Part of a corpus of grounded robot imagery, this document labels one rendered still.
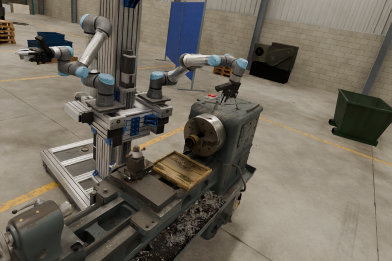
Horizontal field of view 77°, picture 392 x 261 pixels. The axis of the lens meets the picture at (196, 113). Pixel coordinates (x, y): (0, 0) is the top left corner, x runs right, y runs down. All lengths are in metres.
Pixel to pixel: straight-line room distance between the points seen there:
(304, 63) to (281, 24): 1.99
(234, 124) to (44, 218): 1.31
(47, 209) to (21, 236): 0.11
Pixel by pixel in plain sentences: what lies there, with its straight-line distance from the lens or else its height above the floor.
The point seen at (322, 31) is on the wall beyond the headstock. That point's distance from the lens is 11.60.
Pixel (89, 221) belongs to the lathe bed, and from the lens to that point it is 1.48.
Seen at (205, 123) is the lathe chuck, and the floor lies 1.20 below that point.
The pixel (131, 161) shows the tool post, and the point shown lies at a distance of 1.49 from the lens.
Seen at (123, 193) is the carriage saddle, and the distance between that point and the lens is 1.55.
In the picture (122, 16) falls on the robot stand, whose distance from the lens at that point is 2.16.
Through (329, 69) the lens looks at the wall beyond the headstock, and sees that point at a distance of 11.56.
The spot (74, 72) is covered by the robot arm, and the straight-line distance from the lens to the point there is 1.78.
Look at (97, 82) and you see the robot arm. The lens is 2.01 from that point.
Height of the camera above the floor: 1.91
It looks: 21 degrees down
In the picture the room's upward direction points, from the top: 10 degrees clockwise
